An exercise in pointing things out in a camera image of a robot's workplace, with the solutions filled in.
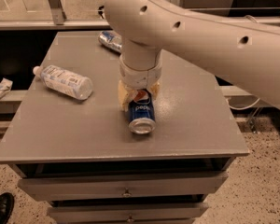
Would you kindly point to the silver blue soda can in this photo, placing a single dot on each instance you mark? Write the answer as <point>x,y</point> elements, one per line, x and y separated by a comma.
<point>111,40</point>

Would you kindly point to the blue pepsi can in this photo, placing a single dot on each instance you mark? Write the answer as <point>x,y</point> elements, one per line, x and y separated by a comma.
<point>141,114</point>

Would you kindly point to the grey upper drawer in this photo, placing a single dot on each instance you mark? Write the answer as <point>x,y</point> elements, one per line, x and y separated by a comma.
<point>122,186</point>

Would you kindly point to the black leather shoe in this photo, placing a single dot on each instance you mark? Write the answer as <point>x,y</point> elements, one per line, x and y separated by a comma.
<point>6,207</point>

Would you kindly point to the clear plastic water bottle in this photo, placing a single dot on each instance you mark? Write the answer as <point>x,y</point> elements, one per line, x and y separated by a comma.
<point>65,81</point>

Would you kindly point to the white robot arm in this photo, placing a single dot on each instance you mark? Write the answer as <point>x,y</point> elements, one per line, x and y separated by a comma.
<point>245,54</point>

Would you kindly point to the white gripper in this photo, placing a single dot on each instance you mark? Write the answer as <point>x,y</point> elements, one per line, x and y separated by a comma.
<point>139,77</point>

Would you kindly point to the grey metal railing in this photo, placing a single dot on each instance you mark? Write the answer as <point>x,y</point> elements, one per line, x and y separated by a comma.
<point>88,14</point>

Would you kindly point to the grey lower drawer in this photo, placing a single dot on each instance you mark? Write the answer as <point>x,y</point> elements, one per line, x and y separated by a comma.
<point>129,213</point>

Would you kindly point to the grey drawer cabinet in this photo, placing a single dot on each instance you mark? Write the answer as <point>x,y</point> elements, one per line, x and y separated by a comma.
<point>53,135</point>

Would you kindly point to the grey drawer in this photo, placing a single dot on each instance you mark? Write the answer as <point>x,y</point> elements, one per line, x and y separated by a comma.
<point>129,213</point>
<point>122,186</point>

